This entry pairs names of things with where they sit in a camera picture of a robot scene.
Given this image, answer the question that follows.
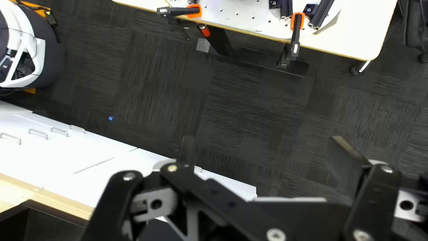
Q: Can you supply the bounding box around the white black robot base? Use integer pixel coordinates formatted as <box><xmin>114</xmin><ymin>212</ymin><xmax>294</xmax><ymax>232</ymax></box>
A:
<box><xmin>0</xmin><ymin>0</ymin><xmax>64</xmax><ymax>96</ymax></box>

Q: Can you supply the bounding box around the white workbench table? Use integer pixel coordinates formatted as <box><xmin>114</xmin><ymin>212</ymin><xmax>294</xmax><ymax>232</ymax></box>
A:
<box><xmin>111</xmin><ymin>0</ymin><xmax>399</xmax><ymax>63</ymax></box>

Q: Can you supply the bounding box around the orange black bar clamp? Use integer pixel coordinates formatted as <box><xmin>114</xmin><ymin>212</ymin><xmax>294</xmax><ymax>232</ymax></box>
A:
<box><xmin>156</xmin><ymin>1</ymin><xmax>231</xmax><ymax>56</ymax></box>

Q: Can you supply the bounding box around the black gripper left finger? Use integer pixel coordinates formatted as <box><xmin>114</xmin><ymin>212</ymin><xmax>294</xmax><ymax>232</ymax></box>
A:
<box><xmin>79</xmin><ymin>134</ymin><xmax>286</xmax><ymax>241</ymax></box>

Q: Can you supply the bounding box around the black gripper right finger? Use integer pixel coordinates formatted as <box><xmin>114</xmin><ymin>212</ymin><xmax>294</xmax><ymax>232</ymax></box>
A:
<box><xmin>328</xmin><ymin>135</ymin><xmax>428</xmax><ymax>241</ymax></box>

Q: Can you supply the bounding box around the orange black clamp right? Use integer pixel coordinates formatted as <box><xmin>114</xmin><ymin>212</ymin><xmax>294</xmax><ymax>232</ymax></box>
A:
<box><xmin>277</xmin><ymin>12</ymin><xmax>305</xmax><ymax>68</ymax></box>

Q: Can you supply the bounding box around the white cabinet top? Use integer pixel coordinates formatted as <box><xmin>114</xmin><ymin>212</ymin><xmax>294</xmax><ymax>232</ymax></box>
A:
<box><xmin>0</xmin><ymin>99</ymin><xmax>258</xmax><ymax>222</ymax></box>

